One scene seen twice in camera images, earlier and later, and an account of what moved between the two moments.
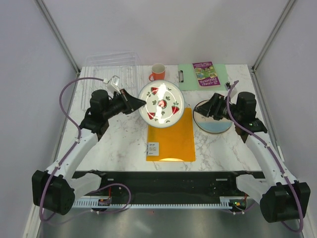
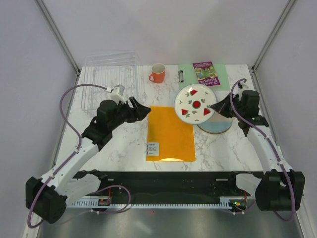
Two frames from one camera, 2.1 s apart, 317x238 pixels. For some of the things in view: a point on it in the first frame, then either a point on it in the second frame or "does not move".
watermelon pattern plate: x=165 y=103 to x=192 y=103
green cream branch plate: x=214 y=129 does not move
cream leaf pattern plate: x=208 y=124 does not move
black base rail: x=171 y=184 does not move
